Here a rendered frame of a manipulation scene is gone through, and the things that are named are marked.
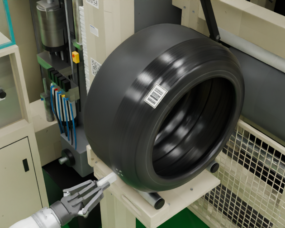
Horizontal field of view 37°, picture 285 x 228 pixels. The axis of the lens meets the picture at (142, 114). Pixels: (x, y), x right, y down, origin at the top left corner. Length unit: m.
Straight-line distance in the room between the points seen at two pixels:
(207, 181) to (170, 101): 0.60
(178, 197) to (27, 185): 0.77
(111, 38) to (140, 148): 0.43
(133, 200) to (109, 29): 0.61
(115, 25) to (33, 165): 0.85
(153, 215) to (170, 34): 0.63
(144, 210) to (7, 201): 0.77
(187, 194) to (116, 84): 0.61
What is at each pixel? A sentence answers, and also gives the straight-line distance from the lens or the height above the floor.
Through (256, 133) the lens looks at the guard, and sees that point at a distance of 1.72.
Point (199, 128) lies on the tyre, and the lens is 1.72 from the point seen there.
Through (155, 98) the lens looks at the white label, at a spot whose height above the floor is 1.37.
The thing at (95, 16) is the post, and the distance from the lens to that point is 1.50.
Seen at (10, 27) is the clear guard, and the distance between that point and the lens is 1.70.
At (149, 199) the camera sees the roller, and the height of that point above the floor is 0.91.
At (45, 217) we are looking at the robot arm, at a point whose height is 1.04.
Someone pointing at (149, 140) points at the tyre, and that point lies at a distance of 1.27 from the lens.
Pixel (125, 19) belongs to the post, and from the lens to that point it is 1.52.
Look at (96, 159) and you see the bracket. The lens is 1.73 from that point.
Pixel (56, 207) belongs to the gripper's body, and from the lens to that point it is 1.37.
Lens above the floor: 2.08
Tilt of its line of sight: 38 degrees down
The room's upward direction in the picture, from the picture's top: straight up
